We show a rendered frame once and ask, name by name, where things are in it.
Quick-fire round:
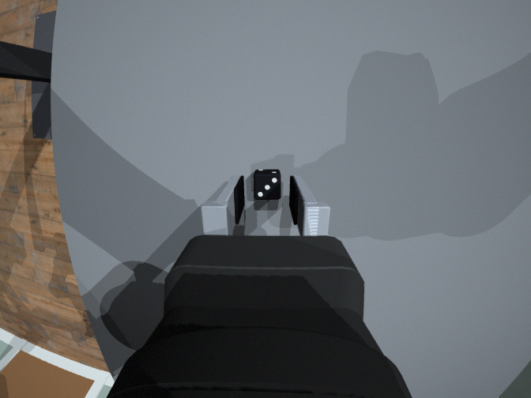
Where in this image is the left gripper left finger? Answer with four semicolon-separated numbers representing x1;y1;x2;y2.
201;175;244;235

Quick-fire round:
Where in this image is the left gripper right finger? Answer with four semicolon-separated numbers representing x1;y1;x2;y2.
289;176;330;236

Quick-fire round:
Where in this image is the black die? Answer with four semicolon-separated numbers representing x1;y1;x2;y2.
254;169;281;200

